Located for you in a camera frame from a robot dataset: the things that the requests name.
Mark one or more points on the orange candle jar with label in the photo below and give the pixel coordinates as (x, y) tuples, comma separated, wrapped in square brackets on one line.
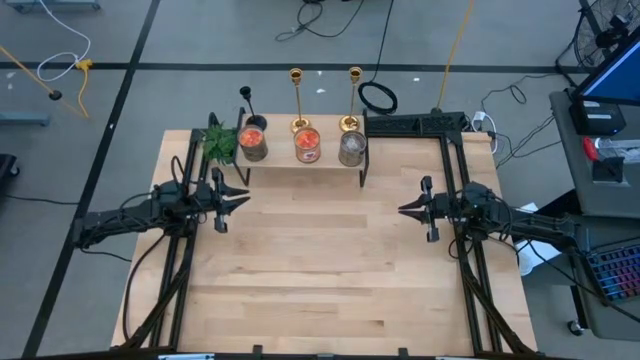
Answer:
[(307, 140)]

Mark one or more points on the grey floor platform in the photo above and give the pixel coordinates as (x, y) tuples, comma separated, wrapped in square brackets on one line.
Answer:
[(25, 119)]

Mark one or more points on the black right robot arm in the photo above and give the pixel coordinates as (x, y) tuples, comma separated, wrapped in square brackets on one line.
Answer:
[(540, 225)]

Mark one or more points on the grey floor base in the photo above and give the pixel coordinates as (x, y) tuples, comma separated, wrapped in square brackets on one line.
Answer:
[(50, 4)]

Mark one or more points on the black computer monitor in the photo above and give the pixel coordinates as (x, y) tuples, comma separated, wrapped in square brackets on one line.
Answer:
[(620, 75)]

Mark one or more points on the grey side desk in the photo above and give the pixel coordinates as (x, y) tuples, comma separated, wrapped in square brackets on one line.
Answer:
[(575, 170)]

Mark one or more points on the green artificial plant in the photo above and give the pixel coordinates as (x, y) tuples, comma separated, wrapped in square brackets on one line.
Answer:
[(220, 145)]

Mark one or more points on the black candlestick holder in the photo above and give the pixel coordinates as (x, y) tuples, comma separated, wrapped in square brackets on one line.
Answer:
[(256, 121)]

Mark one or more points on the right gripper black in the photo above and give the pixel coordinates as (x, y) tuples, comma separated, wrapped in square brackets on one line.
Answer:
[(445, 209)]

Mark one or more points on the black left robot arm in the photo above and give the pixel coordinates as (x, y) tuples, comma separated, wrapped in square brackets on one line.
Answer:
[(125, 217)]

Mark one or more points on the orange candle plain glass jar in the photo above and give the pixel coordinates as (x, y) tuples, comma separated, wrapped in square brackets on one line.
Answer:
[(251, 137)]

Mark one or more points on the grey candle glass jar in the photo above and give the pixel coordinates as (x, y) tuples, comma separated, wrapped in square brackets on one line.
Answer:
[(352, 145)]

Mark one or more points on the dark grey cart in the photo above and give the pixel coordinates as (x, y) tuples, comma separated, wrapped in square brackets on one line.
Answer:
[(610, 320)]

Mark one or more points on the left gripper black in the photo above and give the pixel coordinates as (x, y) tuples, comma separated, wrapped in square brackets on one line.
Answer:
[(209, 200)]

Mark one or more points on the black caster base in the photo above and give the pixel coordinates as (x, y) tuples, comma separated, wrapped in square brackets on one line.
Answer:
[(6, 165)]

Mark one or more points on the white paper sheet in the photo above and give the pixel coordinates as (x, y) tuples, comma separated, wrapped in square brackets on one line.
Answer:
[(537, 252)]

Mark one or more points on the red tool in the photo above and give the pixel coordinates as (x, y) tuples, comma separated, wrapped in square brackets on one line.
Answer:
[(591, 149)]

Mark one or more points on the small black box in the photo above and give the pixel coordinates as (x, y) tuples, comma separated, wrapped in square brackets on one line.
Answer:
[(607, 170)]

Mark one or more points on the black printer box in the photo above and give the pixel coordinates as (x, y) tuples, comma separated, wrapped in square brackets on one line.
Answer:
[(595, 122)]

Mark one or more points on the wooden shelf riser black legs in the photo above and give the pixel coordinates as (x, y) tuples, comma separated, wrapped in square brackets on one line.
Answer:
[(280, 155)]

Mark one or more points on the black table edge bracket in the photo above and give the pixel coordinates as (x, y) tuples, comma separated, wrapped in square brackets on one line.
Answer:
[(403, 352), (257, 350)]

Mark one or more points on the gold candlestick holder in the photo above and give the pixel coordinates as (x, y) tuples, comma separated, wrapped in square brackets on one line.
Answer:
[(300, 125), (349, 123)]

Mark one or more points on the clear plastic container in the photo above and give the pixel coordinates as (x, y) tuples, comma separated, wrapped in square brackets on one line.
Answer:
[(620, 147)]

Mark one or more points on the black standing fan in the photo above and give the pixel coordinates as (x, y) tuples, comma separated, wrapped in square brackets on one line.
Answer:
[(607, 37)]

